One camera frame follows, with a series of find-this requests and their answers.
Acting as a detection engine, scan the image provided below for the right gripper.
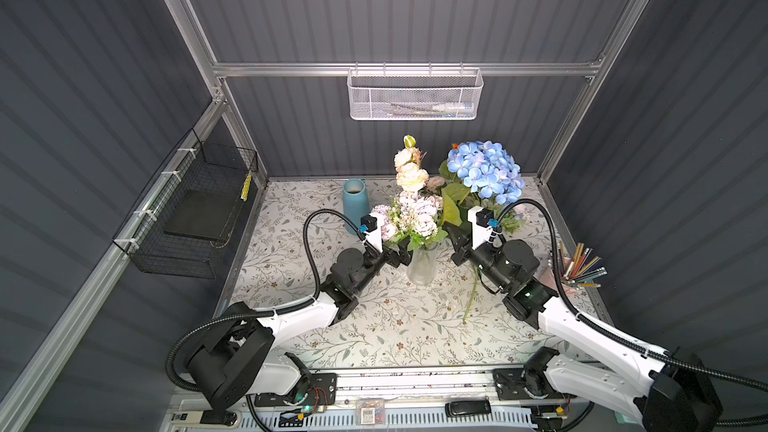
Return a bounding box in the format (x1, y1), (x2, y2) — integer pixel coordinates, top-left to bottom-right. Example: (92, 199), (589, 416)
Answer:
(445, 219), (510, 294)

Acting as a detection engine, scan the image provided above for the clear glass vase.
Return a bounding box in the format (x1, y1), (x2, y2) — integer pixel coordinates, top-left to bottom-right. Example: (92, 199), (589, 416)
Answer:
(407, 244), (438, 286)

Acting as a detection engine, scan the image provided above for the lilac white flower bunch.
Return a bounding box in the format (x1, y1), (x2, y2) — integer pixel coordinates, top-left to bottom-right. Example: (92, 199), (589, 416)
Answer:
(371, 191), (448, 251)

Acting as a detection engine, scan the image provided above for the teal ceramic vase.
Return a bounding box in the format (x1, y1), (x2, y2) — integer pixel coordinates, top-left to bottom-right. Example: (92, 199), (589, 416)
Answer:
(342, 179), (370, 234)

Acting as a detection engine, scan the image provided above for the blue hydrangea flower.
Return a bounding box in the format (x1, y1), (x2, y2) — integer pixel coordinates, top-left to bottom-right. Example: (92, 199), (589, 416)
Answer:
(438, 141), (526, 226)

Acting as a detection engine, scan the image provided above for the peach peony stem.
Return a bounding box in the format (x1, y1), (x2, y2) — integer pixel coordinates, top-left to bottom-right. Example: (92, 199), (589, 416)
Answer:
(393, 135), (446, 193)

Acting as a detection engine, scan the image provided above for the orange gerbera flower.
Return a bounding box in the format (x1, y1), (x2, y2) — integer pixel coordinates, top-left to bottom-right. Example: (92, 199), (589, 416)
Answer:
(462, 269), (481, 325)

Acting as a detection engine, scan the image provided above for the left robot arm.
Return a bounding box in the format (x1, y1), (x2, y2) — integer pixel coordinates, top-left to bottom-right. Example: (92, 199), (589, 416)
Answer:
(166, 243), (413, 412)

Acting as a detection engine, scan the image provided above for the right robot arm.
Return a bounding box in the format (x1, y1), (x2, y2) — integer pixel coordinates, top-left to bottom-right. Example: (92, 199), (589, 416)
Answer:
(444, 224), (722, 431)

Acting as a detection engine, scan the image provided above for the pink pencil cup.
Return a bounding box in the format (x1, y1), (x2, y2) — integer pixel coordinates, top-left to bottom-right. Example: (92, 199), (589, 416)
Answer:
(535, 267), (579, 298)

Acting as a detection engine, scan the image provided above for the coloured pencils bunch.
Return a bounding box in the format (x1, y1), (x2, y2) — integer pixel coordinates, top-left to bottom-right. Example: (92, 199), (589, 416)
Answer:
(558, 243), (608, 288)

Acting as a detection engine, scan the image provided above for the white tube in basket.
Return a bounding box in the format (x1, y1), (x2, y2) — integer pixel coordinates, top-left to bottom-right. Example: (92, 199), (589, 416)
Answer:
(432, 102), (476, 117)

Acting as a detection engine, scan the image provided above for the yellow marker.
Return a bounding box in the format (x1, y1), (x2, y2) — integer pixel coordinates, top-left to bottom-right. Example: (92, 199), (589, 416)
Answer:
(239, 171), (253, 202)

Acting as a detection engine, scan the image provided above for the black remote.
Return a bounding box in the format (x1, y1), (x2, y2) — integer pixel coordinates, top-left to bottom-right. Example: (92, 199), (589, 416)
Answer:
(445, 399), (492, 418)

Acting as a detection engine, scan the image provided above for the black pad in basket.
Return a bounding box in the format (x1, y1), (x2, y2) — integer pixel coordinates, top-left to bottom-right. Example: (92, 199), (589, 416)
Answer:
(163, 190), (234, 240)

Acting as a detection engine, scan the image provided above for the white power strip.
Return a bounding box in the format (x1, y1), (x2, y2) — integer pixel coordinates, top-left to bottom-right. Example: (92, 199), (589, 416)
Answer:
(170, 410), (241, 429)

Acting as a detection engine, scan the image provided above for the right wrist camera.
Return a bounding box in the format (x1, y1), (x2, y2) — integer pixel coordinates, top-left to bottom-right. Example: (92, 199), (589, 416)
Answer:
(467, 206), (502, 250)

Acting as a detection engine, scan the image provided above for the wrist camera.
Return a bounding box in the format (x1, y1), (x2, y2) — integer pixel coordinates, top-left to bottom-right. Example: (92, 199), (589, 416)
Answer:
(467, 206), (502, 250)
(358, 212), (385, 253)

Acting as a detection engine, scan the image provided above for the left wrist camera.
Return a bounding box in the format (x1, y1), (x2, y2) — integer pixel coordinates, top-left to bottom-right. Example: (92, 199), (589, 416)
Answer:
(358, 212), (385, 253)

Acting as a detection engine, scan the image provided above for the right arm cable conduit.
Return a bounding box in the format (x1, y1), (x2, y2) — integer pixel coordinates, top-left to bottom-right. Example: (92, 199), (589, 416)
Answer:
(494, 197), (768, 427)

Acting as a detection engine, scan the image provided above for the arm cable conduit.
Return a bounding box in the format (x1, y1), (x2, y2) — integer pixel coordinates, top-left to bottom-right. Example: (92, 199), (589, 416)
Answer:
(494, 197), (768, 427)
(165, 208), (368, 394)

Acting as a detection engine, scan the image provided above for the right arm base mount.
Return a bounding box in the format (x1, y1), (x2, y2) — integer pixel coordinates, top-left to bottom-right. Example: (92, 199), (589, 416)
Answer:
(492, 367), (569, 400)

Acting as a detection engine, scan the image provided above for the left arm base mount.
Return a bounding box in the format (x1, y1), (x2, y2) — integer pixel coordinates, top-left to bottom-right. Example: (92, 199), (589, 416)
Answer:
(253, 373), (338, 408)

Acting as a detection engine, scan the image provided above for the white wire basket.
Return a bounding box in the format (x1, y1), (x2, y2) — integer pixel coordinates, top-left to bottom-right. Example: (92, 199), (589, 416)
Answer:
(346, 66), (484, 121)

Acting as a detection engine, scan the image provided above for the black wire basket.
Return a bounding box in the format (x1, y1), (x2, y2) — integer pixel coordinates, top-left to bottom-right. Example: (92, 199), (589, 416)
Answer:
(113, 130), (259, 280)

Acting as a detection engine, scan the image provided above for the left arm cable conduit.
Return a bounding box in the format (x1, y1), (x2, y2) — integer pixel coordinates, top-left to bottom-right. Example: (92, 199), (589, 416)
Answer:
(165, 208), (368, 394)

